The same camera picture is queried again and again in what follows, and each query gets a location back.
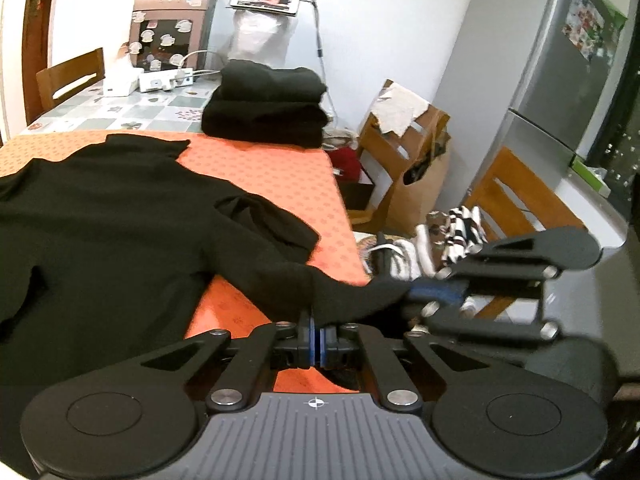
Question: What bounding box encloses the red bag on floor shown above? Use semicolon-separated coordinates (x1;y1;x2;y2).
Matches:
326;146;361;182

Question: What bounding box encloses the brown wooden door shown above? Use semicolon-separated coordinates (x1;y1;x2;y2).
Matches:
22;0;52;124

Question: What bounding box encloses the wooden chair right side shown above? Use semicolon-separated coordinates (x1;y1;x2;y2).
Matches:
462;145;587;321

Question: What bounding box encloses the brown cardboard box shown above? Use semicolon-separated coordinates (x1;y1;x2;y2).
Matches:
348;80;450;234

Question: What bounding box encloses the wooden chair far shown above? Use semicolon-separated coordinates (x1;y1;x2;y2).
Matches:
36;48;105;112

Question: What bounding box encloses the white tissue box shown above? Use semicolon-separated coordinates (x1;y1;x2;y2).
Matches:
102;56;144;98

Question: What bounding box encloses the black sweater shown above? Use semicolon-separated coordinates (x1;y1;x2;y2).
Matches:
1;134;409;477

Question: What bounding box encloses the thin tablet stand pole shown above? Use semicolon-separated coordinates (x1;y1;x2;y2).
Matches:
307;0;338;127

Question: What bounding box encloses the plastic covered appliance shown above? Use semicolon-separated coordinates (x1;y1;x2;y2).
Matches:
227;10;297;68

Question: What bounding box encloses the brown water dispenser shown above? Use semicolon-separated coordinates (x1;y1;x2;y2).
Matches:
128;0;217;72

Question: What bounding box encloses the wooden chair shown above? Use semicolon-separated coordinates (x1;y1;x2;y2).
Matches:
462;145;587;321
36;48;105;112

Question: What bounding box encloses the orange patterned table mat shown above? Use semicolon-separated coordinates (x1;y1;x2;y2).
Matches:
1;130;368;394

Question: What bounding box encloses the checkered tablecloth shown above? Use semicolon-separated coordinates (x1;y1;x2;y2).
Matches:
22;78;219;134

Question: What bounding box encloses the grey refrigerator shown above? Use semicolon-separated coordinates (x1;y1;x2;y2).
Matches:
434;0;617;209

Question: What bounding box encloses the folded black clothes stack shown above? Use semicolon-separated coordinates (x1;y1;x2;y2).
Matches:
201;60;329;148

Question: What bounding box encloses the white power strip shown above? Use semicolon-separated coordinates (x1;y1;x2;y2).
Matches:
139;67;194;92

